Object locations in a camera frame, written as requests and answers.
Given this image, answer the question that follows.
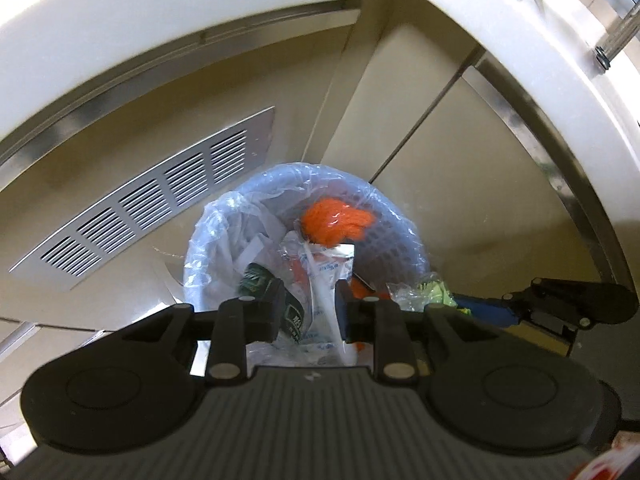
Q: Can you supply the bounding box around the red and white cloth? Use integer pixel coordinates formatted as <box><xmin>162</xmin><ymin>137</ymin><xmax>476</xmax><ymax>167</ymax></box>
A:
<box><xmin>570</xmin><ymin>435</ymin><xmax>640</xmax><ymax>480</ymax></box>

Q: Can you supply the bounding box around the long silver vent grille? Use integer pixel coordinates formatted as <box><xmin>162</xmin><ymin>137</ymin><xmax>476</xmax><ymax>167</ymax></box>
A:
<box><xmin>7</xmin><ymin>106</ymin><xmax>277</xmax><ymax>292</ymax></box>

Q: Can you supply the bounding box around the green candy wrapper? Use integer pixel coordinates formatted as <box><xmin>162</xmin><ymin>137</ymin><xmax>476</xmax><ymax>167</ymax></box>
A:
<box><xmin>387</xmin><ymin>272</ymin><xmax>458</xmax><ymax>311</ymax></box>

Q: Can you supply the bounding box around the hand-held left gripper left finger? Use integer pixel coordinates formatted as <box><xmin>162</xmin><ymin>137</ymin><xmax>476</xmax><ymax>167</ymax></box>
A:
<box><xmin>120</xmin><ymin>280</ymin><xmax>286</xmax><ymax>386</ymax></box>

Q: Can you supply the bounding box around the clear plastic bin liner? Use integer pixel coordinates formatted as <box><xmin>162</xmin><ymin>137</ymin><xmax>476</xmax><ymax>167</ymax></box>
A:
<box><xmin>182</xmin><ymin>160</ymin><xmax>431</xmax><ymax>311</ymax></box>

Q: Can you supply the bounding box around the beige base cabinet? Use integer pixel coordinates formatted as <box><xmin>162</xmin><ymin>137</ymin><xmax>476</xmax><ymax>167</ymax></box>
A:
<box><xmin>0</xmin><ymin>0</ymin><xmax>631</xmax><ymax>341</ymax></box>

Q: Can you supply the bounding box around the round grey trash bin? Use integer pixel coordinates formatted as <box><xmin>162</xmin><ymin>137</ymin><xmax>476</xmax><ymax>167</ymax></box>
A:
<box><xmin>182</xmin><ymin>160</ymin><xmax>431</xmax><ymax>366</ymax></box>

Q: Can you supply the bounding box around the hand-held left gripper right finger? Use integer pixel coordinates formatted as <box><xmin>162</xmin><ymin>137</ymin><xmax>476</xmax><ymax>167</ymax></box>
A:
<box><xmin>336</xmin><ymin>280</ymin><xmax>501</xmax><ymax>386</ymax></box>

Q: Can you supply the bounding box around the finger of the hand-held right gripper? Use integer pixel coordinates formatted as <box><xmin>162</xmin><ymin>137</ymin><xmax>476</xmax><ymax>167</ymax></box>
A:
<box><xmin>454</xmin><ymin>277</ymin><xmax>593</xmax><ymax>330</ymax></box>

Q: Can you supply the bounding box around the crushed clear plastic bottle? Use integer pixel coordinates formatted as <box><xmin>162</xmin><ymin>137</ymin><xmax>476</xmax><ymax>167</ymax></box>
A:
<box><xmin>239</xmin><ymin>232</ymin><xmax>351</xmax><ymax>361</ymax></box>

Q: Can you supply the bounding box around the steel rack leg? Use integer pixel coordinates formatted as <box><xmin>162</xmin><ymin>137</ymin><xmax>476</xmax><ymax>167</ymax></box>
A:
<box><xmin>594</xmin><ymin>2</ymin><xmax>640</xmax><ymax>70</ymax></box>

